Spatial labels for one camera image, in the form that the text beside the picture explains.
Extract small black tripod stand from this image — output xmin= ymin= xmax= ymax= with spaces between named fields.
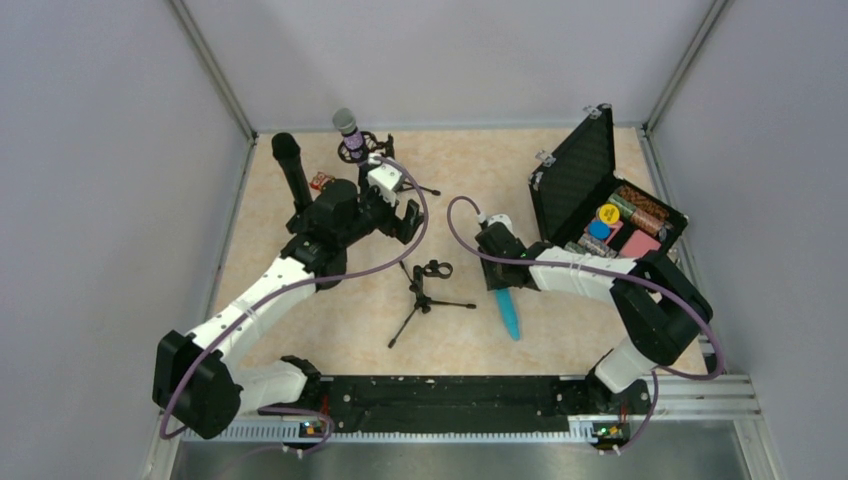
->
xmin=387 ymin=259 xmax=477 ymax=349

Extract teal microphone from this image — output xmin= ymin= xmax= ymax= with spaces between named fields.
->
xmin=494 ymin=289 xmax=521 ymax=341

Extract shock mount tripod stand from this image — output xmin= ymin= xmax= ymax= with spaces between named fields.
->
xmin=337 ymin=131 xmax=442 ymax=196

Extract round base microphone stand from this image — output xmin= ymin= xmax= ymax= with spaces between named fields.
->
xmin=284 ymin=201 xmax=348 ymax=291

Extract purple glitter microphone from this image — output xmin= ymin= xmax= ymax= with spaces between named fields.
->
xmin=332 ymin=108 xmax=369 ymax=166

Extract black microphone orange end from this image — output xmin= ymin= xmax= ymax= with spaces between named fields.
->
xmin=271 ymin=132 xmax=314 ymax=223

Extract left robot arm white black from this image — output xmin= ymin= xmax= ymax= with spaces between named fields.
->
xmin=152 ymin=178 xmax=429 ymax=440

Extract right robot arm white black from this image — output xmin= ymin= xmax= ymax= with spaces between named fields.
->
xmin=475 ymin=221 xmax=713 ymax=394

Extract red owl toy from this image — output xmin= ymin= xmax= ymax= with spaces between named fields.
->
xmin=309 ymin=171 xmax=336 ymax=192

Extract black foam lined case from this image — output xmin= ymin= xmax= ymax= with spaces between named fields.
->
xmin=529 ymin=103 xmax=689 ymax=253

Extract blue round chip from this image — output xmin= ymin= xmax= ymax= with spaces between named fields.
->
xmin=587 ymin=221 xmax=612 ymax=240

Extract yellow round chip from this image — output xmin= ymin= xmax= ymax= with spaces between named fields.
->
xmin=597 ymin=203 xmax=621 ymax=225

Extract pink card box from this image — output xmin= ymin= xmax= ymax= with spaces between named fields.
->
xmin=619 ymin=229 xmax=661 ymax=258

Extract poker chip rolls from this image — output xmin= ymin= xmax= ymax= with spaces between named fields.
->
xmin=564 ymin=185 xmax=675 ymax=258

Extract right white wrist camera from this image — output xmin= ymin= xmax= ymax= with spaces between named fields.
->
xmin=477 ymin=213 xmax=513 ymax=232

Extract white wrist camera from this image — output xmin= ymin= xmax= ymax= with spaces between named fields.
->
xmin=366 ymin=153 xmax=404 ymax=206
xmin=477 ymin=213 xmax=513 ymax=232

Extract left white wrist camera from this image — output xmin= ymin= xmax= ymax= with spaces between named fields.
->
xmin=366 ymin=153 xmax=404 ymax=206

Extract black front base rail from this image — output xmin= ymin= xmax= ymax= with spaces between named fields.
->
xmin=298 ymin=375 xmax=598 ymax=434

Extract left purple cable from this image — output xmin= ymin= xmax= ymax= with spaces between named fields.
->
xmin=158 ymin=156 xmax=431 ymax=458

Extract purple cable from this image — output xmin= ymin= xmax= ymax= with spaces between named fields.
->
xmin=445 ymin=195 xmax=727 ymax=455
xmin=158 ymin=156 xmax=431 ymax=458

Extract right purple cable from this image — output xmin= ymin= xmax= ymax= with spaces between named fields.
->
xmin=445 ymin=195 xmax=727 ymax=455

